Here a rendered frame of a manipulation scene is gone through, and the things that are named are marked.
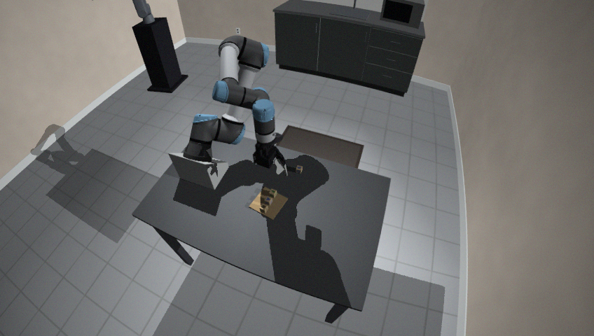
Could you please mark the tan square mat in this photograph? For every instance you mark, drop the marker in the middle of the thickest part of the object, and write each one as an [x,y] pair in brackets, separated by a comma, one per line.
[277,203]

